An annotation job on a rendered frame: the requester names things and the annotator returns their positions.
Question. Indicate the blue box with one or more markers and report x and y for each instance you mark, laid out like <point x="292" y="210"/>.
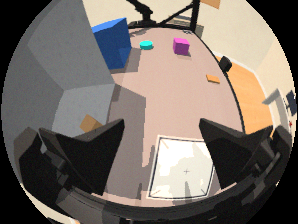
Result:
<point x="105" y="35"/>

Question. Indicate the white square marker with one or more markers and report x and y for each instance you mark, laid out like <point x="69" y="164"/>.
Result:
<point x="182" y="169"/>

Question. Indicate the pink cube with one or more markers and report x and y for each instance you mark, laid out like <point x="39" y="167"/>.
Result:
<point x="181" y="47"/>

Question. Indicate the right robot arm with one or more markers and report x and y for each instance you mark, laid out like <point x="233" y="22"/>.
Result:
<point x="143" y="9"/>

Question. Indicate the small tan wooden block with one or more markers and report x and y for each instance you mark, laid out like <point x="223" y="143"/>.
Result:
<point x="89" y="124"/>

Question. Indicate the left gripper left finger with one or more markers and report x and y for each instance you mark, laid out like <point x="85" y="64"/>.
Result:
<point x="91" y="154"/>

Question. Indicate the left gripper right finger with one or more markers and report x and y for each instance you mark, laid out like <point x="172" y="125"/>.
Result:
<point x="230" y="149"/>

